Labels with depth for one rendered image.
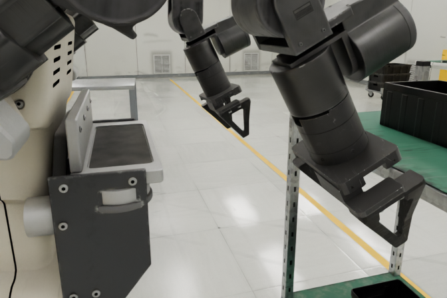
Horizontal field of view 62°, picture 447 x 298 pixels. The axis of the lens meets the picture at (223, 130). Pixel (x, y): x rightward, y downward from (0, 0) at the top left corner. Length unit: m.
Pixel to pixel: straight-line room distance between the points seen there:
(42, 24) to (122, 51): 9.35
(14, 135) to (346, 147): 0.27
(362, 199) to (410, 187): 0.04
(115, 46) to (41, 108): 9.22
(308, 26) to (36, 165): 0.33
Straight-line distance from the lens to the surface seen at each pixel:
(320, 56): 0.33
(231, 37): 0.74
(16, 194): 0.49
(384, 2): 0.37
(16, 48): 0.28
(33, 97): 0.40
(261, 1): 0.30
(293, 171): 1.12
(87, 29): 0.71
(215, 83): 0.74
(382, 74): 7.05
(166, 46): 9.70
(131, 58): 9.64
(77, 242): 0.46
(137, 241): 0.46
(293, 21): 0.30
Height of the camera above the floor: 1.19
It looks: 15 degrees down
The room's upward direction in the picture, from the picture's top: straight up
